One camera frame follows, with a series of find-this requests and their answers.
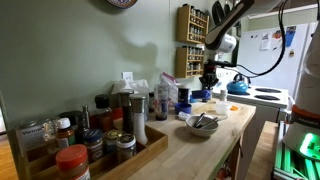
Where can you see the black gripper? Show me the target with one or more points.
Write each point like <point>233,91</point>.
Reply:
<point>209,72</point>

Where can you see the blue bowl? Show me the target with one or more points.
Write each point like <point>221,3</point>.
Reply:
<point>182,107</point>
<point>201,94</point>

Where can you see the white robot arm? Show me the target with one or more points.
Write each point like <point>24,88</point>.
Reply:
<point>303,135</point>

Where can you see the white ceramic bowl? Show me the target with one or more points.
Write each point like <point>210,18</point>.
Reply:
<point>207,126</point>

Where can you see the white spice shaker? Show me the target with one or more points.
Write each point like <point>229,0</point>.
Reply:
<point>223,95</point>

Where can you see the blue kettle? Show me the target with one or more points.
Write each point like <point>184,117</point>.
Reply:
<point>239,85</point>

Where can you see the lower wooden spice rack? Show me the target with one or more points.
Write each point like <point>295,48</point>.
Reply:
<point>189,61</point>

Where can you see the wooden spice rack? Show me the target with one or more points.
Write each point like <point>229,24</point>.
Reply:
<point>189,61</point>
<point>192,25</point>

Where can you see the clear plastic container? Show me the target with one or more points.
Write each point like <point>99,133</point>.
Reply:
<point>222,107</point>

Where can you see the white dark supplement jar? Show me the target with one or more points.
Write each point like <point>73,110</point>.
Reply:
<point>183,94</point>

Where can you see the orange plastic lid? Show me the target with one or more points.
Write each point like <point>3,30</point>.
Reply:
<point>234,108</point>

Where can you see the clear plastic bag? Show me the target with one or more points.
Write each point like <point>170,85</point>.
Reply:
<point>166,88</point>

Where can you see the black stove burner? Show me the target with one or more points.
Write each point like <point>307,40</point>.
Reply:
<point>267,90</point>

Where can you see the upper wooden spice rack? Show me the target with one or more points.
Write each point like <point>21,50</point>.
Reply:
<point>192,25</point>

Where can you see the wooden butcher block table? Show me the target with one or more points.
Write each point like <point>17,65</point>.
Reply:
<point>189,157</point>

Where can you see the white stove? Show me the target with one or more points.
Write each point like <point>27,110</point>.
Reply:
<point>269,107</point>

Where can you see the white refrigerator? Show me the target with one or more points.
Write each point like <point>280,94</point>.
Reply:
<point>259,50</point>

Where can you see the steel salt grinder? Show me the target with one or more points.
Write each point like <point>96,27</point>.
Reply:
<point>137,103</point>

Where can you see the dark pepper grinder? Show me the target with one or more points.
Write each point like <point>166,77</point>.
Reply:
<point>126,107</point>

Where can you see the red lid peanut jar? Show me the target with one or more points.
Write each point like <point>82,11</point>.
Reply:
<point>72,163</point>

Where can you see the white light switch plate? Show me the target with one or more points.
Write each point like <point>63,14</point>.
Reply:
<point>128,76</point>

